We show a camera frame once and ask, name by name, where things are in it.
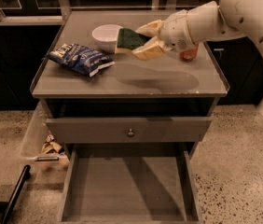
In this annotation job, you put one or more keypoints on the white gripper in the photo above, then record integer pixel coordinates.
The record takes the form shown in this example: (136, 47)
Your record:
(175, 32)

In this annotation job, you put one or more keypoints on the green yellow sponge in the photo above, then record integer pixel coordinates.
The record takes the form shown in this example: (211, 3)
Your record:
(129, 40)

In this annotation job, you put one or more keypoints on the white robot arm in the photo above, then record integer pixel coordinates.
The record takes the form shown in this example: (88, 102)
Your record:
(214, 21)

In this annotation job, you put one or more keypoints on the grey drawer cabinet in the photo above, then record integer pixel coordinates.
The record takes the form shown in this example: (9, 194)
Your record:
(166, 87)

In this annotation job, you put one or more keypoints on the grey top drawer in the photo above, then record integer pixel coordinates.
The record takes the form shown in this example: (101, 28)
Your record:
(114, 130)

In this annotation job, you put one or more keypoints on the round metal drawer knob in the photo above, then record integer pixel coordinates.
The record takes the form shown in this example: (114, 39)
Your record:
(130, 133)

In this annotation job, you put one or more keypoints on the orange soda can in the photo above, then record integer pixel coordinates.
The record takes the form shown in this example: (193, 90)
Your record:
(190, 54)

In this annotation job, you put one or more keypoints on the white ceramic bowl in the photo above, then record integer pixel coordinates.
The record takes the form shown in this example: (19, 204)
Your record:
(106, 36)

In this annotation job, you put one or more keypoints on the blue chip bag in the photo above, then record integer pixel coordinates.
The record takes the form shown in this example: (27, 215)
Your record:
(81, 59)

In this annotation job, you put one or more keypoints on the dark background cabinets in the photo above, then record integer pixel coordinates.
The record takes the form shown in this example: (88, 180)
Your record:
(22, 49)

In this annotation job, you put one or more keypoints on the clear plastic bin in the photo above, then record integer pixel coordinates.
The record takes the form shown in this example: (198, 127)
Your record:
(46, 168)

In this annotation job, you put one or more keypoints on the metal railing frame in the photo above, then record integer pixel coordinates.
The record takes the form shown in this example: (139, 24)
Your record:
(125, 12)

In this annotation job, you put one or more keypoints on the black bar handle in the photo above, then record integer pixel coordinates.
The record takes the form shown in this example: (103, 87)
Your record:
(6, 208)

